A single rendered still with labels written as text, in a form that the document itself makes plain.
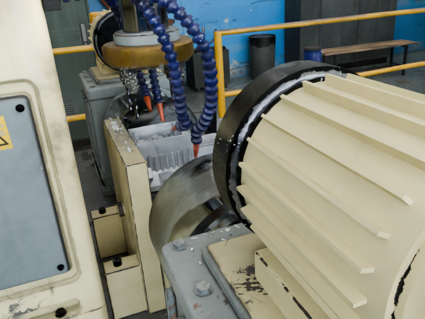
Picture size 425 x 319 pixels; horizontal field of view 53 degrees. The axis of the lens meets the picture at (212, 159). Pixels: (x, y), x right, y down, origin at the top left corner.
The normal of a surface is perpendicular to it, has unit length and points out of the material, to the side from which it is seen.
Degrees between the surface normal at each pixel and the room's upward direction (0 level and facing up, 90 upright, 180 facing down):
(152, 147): 90
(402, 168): 31
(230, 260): 0
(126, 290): 90
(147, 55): 90
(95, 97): 90
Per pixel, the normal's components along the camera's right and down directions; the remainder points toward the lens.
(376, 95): -0.93, 0.20
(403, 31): 0.33, 0.36
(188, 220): -0.69, -0.53
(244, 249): -0.07, -0.91
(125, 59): -0.32, 0.40
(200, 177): -0.39, -0.79
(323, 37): 0.06, 0.40
